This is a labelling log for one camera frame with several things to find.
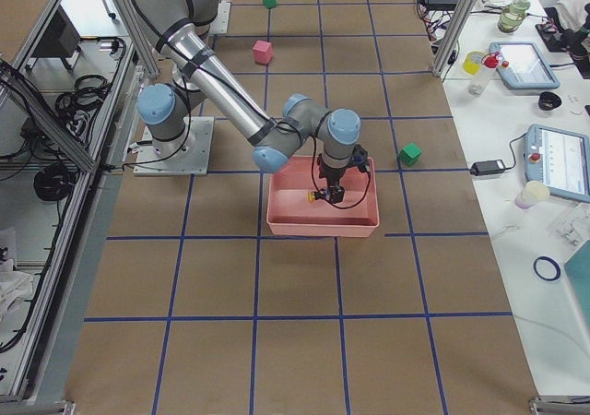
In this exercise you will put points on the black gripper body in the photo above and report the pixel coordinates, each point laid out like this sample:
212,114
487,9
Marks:
331,175

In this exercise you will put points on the yellow push button switch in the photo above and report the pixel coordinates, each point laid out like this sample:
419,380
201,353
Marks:
317,195

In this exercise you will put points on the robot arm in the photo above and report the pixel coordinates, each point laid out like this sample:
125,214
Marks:
176,29

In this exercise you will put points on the pink plastic bin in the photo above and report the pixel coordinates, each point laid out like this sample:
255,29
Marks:
290,210

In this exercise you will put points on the green cube near bin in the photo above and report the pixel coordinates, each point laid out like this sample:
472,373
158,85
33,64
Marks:
410,153

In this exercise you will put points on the black power adapter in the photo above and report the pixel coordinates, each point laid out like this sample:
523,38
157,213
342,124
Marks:
487,167

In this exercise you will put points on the pink cube front centre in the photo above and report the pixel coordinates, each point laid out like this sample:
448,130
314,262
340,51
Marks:
263,52

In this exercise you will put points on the clear spray bottle red cap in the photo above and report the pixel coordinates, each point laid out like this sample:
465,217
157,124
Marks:
487,68

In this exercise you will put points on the yellow tape roll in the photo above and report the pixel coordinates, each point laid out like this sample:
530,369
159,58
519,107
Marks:
473,61

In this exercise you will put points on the white plastic cup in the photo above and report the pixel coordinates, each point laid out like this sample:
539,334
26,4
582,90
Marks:
532,193

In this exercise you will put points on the blue teach pendant far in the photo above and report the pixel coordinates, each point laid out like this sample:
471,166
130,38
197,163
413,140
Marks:
527,67

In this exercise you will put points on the blue teach pendant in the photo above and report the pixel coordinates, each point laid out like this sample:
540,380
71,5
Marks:
559,159
527,67

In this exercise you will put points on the blue teach pendant near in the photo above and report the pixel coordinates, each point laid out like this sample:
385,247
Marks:
559,159

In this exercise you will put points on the green water bottle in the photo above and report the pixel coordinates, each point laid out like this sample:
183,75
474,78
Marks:
513,15

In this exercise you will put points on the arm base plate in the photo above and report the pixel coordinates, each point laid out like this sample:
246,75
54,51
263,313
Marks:
220,24
185,155

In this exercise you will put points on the aluminium frame post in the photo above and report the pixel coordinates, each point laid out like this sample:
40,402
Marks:
450,38

